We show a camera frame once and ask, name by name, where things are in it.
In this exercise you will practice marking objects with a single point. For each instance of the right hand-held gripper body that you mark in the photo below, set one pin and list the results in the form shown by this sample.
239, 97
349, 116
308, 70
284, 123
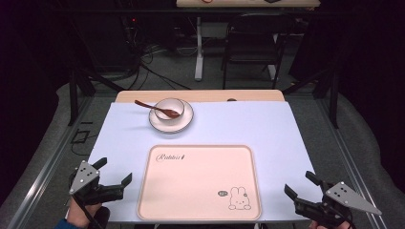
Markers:
345, 196

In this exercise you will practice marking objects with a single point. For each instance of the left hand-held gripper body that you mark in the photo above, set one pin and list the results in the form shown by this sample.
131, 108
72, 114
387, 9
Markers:
83, 176

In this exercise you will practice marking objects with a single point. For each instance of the person's right hand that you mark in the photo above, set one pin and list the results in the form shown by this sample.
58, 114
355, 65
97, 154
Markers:
318, 225

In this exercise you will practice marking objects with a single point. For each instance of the person's left hand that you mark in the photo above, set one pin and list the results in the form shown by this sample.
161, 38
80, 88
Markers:
78, 215

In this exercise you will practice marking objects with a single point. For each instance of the black metal stand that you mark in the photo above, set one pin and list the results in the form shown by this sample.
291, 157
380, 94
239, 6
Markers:
74, 95
332, 95

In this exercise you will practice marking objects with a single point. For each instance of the pink tray with rabbit print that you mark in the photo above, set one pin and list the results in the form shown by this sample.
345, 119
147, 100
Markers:
197, 184

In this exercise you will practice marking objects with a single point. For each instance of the brown wooden spoon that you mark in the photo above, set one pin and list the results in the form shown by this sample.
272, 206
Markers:
149, 106

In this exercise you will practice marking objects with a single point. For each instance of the light blue table mat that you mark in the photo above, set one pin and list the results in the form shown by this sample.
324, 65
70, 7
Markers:
254, 127

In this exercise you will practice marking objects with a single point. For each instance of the white saucer with dark rim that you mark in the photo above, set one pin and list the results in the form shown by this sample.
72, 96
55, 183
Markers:
186, 119

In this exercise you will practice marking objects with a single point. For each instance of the white bowl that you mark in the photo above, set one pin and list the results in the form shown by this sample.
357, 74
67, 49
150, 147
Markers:
170, 105

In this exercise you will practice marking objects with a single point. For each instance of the light wooden table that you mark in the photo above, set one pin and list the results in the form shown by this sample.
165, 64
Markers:
207, 95

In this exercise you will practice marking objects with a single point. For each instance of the black chair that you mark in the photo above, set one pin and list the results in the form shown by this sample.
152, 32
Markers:
254, 41

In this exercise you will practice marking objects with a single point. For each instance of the white desk leg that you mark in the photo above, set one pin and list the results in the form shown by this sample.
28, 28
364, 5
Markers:
199, 47

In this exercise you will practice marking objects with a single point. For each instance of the black square floor frame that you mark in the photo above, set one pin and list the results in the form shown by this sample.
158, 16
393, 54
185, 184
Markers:
79, 136

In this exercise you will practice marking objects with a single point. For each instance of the aluminium frame rail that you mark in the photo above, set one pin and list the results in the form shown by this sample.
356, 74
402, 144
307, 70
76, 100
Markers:
350, 159
47, 171

